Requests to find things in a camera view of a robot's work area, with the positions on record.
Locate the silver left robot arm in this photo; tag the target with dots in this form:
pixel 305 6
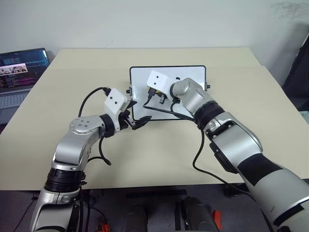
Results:
pixel 72 145

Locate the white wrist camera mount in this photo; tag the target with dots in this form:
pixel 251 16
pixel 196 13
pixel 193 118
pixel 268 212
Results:
pixel 115 101
pixel 160 82

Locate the orange plastic part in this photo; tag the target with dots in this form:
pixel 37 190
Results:
pixel 217 218
pixel 103 227

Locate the dark rounded robot leg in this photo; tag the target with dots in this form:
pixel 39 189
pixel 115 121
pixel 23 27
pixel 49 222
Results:
pixel 136 218
pixel 196 215

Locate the black table crossbar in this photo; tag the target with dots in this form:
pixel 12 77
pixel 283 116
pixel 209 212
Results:
pixel 157 193

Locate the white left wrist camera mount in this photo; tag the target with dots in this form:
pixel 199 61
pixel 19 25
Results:
pixel 115 101

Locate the black table clamp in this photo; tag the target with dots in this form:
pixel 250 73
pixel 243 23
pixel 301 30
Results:
pixel 233 189

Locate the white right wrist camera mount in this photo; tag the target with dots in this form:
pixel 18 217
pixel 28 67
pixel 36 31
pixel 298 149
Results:
pixel 160 82

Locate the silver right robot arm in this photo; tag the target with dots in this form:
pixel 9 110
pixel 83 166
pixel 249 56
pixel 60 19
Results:
pixel 231 137

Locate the black object beside table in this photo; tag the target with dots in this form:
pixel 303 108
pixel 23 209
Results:
pixel 298 72

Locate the black framed small whiteboard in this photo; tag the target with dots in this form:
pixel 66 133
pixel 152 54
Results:
pixel 140 79

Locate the open grey laptop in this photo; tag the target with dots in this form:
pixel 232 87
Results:
pixel 17 72

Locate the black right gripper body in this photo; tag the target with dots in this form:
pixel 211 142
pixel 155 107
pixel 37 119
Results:
pixel 164 98

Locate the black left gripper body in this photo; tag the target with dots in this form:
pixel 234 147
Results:
pixel 124 122

